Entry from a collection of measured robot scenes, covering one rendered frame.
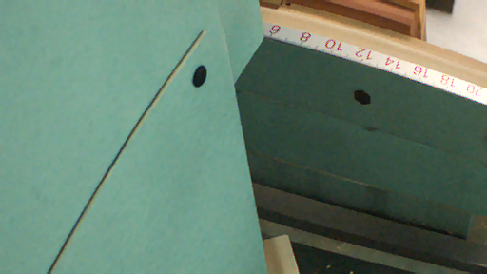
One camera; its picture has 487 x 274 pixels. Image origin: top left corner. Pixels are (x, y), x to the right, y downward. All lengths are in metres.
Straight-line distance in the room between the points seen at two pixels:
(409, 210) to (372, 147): 0.07
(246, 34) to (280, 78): 0.12
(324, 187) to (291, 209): 0.03
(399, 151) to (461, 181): 0.05
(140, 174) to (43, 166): 0.06
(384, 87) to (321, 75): 0.04
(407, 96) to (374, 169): 0.08
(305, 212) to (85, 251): 0.38
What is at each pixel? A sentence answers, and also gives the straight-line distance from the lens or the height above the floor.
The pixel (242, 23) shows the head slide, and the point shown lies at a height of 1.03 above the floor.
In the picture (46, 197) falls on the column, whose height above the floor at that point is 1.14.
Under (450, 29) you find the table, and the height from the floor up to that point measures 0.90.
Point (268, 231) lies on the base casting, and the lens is 0.67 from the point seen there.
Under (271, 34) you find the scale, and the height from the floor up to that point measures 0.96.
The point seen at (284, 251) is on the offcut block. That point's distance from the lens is 0.61.
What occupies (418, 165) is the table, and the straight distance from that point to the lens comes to 0.60.
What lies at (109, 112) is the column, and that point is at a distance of 0.29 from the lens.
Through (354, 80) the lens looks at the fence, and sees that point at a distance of 0.56.
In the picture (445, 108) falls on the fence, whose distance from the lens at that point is 0.55.
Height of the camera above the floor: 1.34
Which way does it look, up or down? 49 degrees down
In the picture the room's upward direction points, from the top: 10 degrees counter-clockwise
